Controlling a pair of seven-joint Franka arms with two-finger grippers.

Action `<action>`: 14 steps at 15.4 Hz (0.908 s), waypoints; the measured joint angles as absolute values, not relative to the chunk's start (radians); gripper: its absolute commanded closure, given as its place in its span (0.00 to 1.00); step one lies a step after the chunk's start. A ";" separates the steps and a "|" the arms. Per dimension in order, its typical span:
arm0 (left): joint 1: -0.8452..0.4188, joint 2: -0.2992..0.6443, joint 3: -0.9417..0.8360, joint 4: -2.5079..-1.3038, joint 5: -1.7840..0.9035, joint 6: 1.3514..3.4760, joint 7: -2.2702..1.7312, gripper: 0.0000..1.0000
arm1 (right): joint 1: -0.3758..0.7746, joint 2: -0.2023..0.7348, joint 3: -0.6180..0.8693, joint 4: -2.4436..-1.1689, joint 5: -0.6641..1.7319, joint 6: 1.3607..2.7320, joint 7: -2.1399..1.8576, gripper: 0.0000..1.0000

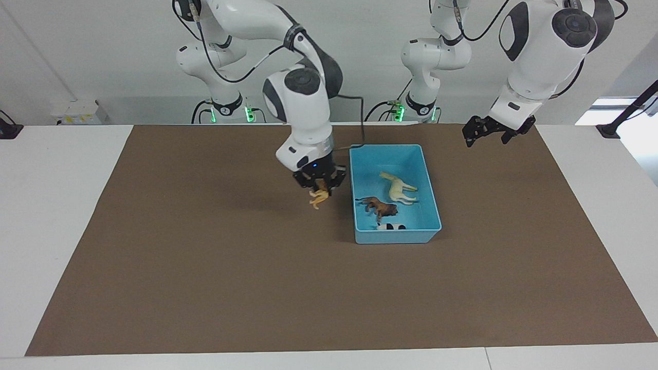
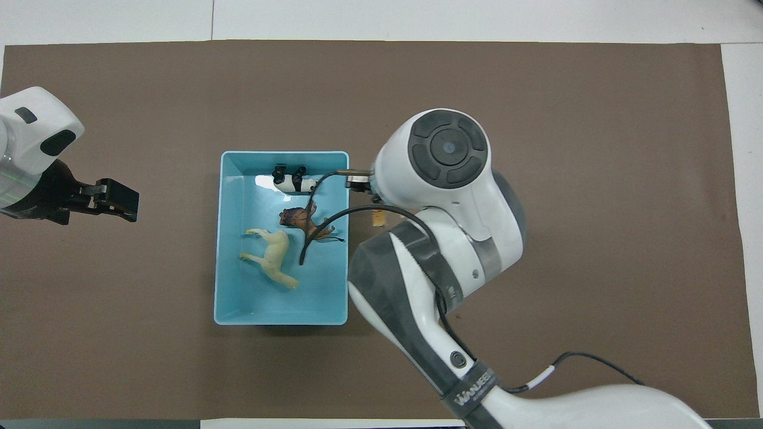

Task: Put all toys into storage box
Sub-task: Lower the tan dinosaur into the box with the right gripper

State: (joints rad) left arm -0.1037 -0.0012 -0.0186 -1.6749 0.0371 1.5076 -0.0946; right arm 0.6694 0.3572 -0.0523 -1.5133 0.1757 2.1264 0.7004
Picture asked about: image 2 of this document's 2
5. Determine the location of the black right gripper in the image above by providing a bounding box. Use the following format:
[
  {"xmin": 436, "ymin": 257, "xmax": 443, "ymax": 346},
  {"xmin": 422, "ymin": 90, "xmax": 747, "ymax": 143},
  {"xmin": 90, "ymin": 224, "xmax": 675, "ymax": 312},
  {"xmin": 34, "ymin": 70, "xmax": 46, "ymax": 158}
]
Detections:
[{"xmin": 347, "ymin": 177, "xmax": 383, "ymax": 204}]

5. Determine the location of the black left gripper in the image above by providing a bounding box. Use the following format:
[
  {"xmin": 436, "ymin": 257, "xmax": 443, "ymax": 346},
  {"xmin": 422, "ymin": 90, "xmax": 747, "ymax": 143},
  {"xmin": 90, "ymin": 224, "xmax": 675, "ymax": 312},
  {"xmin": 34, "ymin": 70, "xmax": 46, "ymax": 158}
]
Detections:
[{"xmin": 0, "ymin": 159, "xmax": 140, "ymax": 226}]

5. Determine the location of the brown lion toy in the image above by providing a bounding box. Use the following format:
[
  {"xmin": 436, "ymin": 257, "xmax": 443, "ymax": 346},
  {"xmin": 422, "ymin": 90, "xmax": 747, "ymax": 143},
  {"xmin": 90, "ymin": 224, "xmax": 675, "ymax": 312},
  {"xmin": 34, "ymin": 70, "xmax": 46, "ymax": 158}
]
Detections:
[{"xmin": 278, "ymin": 201, "xmax": 336, "ymax": 243}]

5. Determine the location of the brown table mat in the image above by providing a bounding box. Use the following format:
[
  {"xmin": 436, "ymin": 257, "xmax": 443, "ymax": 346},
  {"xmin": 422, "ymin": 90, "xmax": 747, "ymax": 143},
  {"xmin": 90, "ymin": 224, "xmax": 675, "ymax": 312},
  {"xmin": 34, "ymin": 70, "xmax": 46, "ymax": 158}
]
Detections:
[{"xmin": 0, "ymin": 40, "xmax": 743, "ymax": 421}]

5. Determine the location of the light blue storage box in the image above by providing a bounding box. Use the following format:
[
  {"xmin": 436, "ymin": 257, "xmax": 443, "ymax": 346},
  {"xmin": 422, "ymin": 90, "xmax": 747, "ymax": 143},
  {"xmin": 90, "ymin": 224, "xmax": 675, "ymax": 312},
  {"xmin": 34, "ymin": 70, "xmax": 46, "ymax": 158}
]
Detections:
[{"xmin": 213, "ymin": 150, "xmax": 351, "ymax": 327}]

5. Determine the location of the white horse toy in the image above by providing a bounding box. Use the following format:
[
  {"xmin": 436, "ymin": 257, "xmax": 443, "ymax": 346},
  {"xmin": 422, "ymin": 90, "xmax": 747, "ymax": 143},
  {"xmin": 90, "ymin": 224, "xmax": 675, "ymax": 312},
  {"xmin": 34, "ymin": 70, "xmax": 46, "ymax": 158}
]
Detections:
[{"xmin": 239, "ymin": 228, "xmax": 301, "ymax": 291}]

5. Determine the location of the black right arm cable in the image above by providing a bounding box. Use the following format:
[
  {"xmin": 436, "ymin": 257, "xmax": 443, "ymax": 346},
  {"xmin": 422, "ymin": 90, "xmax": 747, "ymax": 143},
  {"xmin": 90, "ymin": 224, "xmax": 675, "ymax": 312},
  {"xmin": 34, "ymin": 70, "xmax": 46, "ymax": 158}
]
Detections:
[{"xmin": 298, "ymin": 169, "xmax": 646, "ymax": 395}]

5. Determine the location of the black white panda toy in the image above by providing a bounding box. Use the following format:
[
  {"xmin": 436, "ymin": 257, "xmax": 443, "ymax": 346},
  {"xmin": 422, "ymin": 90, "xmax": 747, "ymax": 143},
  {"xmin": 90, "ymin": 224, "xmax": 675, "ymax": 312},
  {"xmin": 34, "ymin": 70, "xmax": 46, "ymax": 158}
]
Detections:
[{"xmin": 271, "ymin": 164, "xmax": 317, "ymax": 195}]

